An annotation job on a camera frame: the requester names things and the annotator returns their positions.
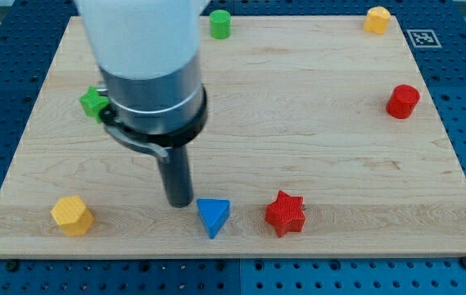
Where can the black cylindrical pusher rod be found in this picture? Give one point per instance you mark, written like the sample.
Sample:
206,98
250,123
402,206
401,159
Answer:
176,176

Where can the blue triangle block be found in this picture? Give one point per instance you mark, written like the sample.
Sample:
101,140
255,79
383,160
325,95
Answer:
213,214

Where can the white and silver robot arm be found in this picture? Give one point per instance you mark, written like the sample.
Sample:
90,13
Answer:
148,55

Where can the green star block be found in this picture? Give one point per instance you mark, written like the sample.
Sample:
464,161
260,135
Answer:
92,102

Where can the yellow hexagon block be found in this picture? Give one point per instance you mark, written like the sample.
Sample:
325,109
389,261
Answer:
72,215

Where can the red star block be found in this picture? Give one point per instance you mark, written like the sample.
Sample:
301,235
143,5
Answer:
285,214

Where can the wooden board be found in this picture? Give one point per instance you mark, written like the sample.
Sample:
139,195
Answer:
295,103

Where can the green cylinder block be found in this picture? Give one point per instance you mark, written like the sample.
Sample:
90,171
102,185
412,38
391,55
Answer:
220,24

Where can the black bolt left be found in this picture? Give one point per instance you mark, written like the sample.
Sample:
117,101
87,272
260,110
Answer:
12,266

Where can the red cylinder block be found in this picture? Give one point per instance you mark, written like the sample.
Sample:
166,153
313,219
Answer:
402,101

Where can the yellow pentagon block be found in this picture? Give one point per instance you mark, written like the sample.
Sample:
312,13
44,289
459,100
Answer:
377,20

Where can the white fiducial marker tag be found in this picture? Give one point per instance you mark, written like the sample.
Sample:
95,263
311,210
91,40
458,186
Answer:
423,38

